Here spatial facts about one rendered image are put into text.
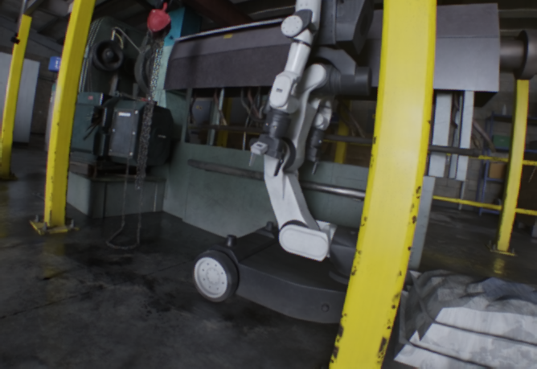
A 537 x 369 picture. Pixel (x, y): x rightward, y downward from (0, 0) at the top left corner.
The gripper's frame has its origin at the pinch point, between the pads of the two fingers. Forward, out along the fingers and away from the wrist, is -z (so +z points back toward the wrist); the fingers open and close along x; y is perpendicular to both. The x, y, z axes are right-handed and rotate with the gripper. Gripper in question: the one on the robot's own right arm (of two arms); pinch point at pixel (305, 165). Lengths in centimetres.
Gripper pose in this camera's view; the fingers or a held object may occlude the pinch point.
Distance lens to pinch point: 138.4
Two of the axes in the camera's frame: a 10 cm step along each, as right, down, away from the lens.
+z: 3.0, -9.5, -1.2
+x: -8.1, -3.2, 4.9
